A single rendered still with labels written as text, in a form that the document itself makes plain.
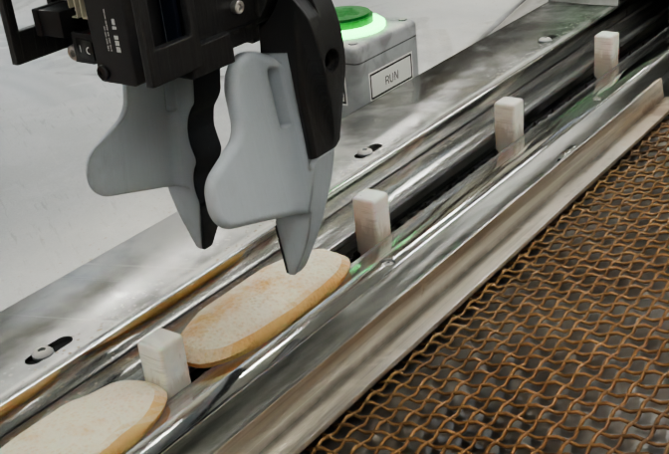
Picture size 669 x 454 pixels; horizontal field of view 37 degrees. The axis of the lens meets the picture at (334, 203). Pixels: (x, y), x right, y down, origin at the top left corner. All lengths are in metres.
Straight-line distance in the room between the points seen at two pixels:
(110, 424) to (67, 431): 0.01
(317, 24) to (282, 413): 0.13
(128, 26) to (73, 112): 0.51
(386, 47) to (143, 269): 0.26
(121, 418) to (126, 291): 0.09
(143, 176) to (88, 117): 0.40
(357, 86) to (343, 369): 0.34
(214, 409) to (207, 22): 0.13
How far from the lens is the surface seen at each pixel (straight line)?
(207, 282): 0.45
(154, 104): 0.40
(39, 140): 0.77
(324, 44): 0.35
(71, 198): 0.66
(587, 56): 0.73
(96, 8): 0.33
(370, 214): 0.47
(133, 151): 0.40
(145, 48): 0.31
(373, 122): 0.59
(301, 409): 0.30
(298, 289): 0.43
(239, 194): 0.35
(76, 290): 0.45
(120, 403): 0.38
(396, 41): 0.65
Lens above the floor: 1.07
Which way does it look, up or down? 25 degrees down
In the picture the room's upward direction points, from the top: 6 degrees counter-clockwise
